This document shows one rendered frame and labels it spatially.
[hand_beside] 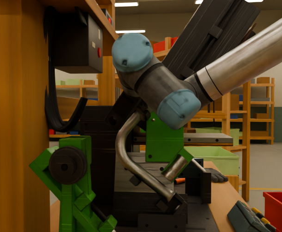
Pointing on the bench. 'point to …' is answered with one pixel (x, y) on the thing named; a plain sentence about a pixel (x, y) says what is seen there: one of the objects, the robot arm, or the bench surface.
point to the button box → (245, 219)
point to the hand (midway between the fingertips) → (137, 115)
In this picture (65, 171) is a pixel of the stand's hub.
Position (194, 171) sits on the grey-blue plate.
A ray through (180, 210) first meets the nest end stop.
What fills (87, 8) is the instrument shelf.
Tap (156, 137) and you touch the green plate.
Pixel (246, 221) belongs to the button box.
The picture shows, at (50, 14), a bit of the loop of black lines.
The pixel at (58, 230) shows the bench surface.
